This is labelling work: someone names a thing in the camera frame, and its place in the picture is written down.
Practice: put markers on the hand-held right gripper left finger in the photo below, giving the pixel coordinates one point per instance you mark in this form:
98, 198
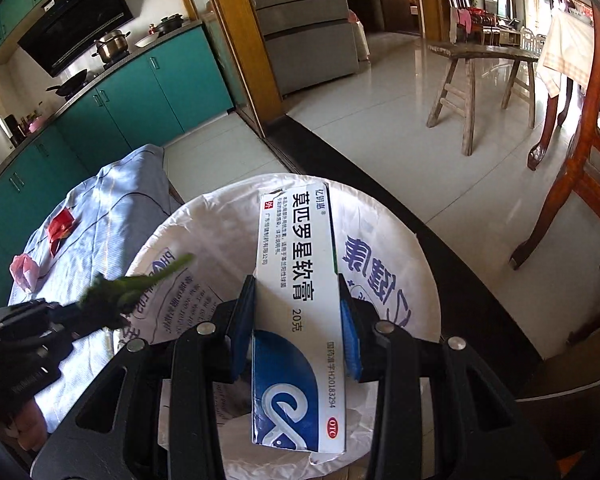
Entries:
242, 330

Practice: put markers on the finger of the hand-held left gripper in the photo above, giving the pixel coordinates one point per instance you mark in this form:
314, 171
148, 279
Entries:
80, 320

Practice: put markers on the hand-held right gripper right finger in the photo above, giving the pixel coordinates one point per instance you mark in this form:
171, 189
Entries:
351, 335

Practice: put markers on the green vegetable stalk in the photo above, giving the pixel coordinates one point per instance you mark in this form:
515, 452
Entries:
130, 285

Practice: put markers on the white and blue medicine box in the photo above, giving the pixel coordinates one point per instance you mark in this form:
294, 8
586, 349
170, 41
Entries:
300, 260

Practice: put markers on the bin with white printed bag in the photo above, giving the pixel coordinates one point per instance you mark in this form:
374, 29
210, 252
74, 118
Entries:
380, 240

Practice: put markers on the person's left hand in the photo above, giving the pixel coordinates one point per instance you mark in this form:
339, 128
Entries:
31, 425

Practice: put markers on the small pink plastic bag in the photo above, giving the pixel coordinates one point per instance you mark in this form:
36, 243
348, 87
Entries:
25, 270

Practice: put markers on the red wrapper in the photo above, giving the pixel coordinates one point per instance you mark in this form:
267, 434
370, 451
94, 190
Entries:
61, 225

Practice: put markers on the blue checked tablecloth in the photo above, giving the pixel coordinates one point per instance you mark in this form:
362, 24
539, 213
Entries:
105, 220

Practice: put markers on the pink bowl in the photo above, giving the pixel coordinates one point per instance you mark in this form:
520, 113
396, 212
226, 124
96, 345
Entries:
36, 124

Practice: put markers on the teal base cabinets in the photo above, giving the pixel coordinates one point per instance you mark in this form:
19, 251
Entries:
130, 95

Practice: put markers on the black wok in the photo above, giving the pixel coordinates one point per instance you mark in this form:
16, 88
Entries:
70, 85

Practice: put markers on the steel cooking pot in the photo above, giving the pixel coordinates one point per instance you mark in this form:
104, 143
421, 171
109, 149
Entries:
111, 47

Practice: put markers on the wooden framed glass door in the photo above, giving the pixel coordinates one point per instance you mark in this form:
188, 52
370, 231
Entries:
250, 50

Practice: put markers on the white bowl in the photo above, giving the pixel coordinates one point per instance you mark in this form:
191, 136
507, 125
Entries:
146, 41

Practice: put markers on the red-brown wooden chair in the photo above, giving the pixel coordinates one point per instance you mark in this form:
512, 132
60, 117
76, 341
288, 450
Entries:
580, 160

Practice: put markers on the wooden dining table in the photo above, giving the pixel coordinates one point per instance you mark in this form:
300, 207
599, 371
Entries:
550, 125

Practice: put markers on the black range hood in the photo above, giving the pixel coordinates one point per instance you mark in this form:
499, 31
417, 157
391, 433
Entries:
75, 20

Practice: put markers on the small black pot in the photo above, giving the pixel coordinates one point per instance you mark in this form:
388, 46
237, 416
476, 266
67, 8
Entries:
171, 25

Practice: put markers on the grey refrigerator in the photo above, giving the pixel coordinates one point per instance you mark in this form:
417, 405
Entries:
300, 25

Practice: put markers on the rustic wooden bench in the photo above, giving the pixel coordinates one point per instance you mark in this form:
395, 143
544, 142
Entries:
480, 52

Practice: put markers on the dark wooden chair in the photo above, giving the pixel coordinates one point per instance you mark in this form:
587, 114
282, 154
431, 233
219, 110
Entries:
460, 15

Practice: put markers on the cream checked tablecloth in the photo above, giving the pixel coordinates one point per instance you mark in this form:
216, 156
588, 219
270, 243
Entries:
567, 55

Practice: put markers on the teal wall cabinets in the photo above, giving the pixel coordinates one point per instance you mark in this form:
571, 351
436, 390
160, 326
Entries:
15, 0

